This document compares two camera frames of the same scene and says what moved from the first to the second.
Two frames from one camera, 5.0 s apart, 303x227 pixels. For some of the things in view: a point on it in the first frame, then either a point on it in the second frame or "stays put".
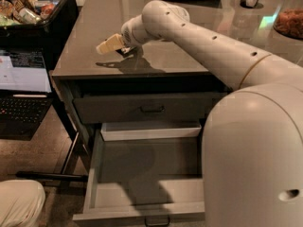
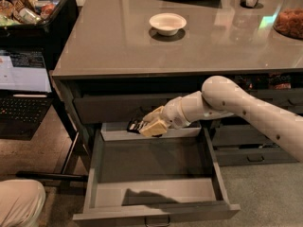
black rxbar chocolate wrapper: [128, 50] -> [135, 126]
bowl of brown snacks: [289, 23] stays put
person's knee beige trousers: [22, 202] stays put
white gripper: [128, 36] -> [173, 113]
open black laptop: [26, 93] stays put
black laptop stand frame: [77, 164] stays put
